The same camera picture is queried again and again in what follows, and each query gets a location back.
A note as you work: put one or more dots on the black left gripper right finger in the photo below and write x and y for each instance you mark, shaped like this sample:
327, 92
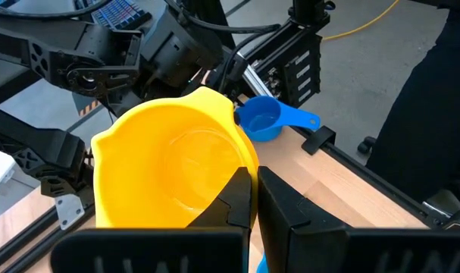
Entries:
347, 254

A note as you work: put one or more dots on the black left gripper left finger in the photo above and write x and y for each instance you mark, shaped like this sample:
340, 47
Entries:
157, 252

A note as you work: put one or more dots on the royal blue measuring cup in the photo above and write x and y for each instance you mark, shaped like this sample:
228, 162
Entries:
262, 265

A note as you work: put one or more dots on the yellow measuring cup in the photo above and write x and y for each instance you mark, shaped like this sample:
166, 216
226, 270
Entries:
157, 163

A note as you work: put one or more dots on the small dark blue measuring cup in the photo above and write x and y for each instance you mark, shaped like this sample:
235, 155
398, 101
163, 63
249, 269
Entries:
263, 121

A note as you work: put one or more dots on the black chair caster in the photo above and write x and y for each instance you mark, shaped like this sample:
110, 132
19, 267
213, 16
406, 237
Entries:
366, 146

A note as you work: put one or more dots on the black table clamp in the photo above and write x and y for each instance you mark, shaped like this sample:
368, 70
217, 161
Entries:
318, 139

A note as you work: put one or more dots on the person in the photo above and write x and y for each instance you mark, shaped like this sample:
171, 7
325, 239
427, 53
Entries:
434, 113

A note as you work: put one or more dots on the black electronics box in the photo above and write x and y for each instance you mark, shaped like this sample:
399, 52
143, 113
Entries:
290, 72

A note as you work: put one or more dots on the silver aluminium extrusion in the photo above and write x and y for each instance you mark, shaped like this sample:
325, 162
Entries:
258, 81

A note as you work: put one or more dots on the backlit computer keyboard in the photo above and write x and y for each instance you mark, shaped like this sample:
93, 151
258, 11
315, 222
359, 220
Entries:
116, 13

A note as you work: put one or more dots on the black table edge rail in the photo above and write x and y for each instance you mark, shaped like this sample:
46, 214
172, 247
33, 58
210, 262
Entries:
385, 187
21, 240

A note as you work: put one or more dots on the grey metal bracket plate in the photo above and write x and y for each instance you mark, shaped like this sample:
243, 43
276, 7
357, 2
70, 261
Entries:
69, 210

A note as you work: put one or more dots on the black frame post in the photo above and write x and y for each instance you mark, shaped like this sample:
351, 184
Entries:
307, 11

